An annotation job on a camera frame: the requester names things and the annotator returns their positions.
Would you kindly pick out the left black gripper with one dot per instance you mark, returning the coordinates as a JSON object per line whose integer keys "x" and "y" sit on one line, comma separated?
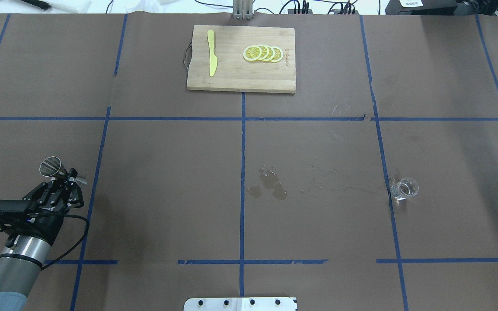
{"x": 46, "y": 224}

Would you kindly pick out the steel double jigger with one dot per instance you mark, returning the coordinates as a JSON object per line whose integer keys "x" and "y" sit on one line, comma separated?
{"x": 52, "y": 167}

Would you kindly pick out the small glass beaker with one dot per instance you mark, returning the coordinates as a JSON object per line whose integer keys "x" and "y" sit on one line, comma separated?
{"x": 404, "y": 188}

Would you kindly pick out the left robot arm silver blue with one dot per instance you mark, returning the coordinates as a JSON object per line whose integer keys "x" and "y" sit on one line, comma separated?
{"x": 21, "y": 261}

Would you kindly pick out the black handheld tool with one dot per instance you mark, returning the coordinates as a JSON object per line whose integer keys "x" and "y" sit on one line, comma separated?
{"x": 39, "y": 4}

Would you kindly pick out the yellow plastic knife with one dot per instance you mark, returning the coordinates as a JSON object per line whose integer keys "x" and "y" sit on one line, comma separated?
{"x": 213, "y": 59}

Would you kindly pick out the bamboo cutting board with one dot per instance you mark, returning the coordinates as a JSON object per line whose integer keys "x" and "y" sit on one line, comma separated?
{"x": 234, "y": 73}

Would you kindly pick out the black box device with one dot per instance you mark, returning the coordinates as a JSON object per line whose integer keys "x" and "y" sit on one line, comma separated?
{"x": 421, "y": 7}

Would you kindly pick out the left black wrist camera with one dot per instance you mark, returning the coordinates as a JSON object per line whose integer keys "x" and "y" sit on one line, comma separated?
{"x": 16, "y": 210}

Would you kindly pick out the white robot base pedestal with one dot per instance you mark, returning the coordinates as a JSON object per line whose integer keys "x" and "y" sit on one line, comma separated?
{"x": 241, "y": 304}

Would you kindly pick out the aluminium frame post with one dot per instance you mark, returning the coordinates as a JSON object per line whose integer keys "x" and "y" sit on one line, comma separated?
{"x": 243, "y": 10}

